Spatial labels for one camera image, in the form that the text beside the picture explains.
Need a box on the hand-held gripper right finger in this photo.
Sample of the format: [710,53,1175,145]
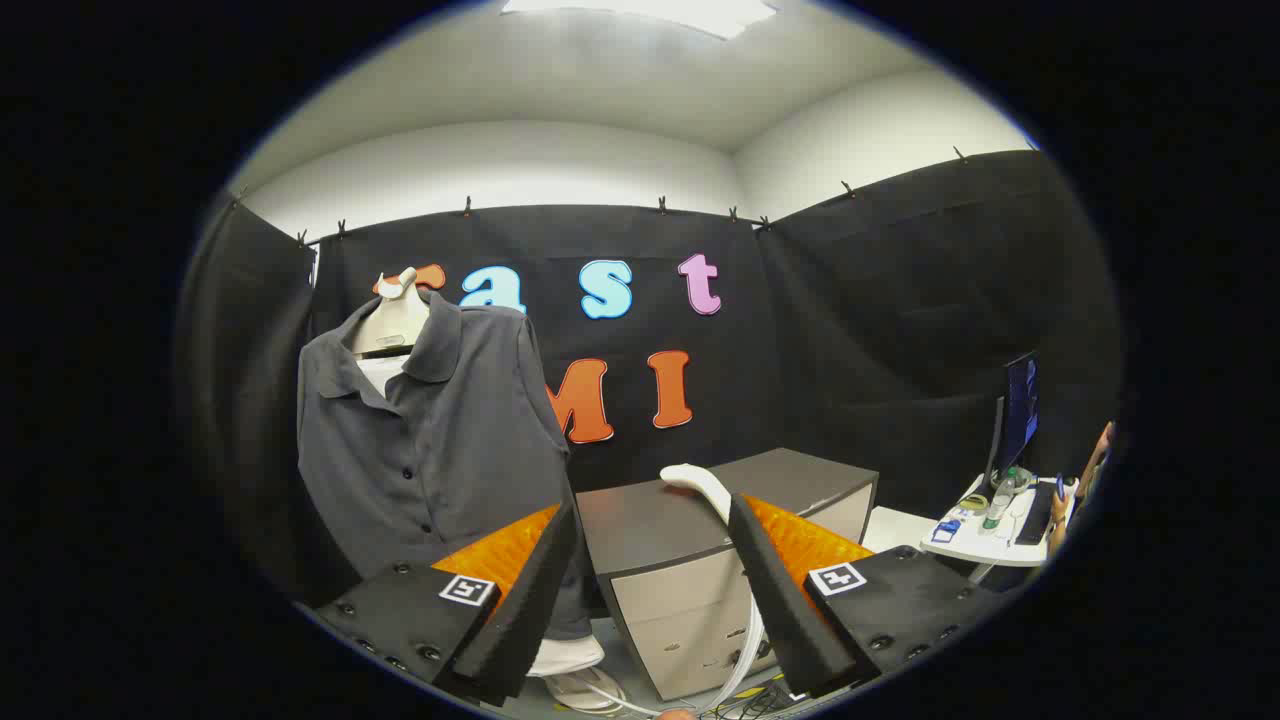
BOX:
[728,493,1001,699]

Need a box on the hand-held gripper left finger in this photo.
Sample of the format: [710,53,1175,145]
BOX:
[315,497,581,707]

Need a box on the dark grey collared shirt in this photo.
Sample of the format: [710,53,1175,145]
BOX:
[297,292,593,641]

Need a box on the white steamer base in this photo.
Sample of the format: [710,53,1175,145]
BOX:
[525,635,626,713]

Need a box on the cream garment hanger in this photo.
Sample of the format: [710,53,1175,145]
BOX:
[350,267,433,356]

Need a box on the grey drawer cabinet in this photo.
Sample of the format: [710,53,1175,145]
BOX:
[575,447,881,701]

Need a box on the white side table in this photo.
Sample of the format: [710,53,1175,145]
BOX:
[920,473,1076,569]

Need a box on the clear plastic bottle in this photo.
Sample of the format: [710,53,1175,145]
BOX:
[983,470,1016,531]

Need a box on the black keyboard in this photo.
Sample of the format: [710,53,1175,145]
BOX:
[1015,480,1056,546]

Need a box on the white pad behind shirt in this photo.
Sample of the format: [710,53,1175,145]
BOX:
[357,352,413,401]

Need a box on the black backdrop cloth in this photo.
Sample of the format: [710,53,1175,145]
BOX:
[175,150,1126,601]

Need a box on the black computer monitor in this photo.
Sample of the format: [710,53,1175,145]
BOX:
[985,350,1041,491]

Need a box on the ceiling light panel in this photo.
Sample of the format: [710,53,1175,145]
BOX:
[500,0,779,41]

